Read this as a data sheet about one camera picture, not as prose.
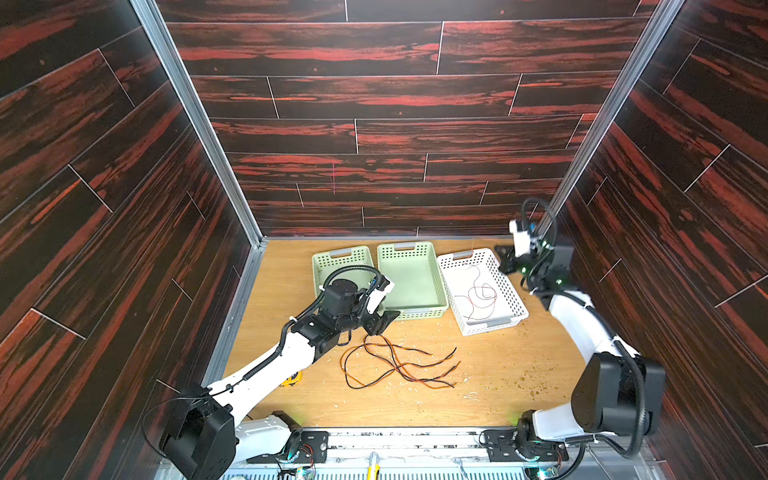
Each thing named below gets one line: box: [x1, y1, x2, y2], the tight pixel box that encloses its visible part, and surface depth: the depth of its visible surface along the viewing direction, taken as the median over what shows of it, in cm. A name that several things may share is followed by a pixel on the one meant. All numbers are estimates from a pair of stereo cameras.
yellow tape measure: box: [279, 370, 303, 387], surface depth 86 cm
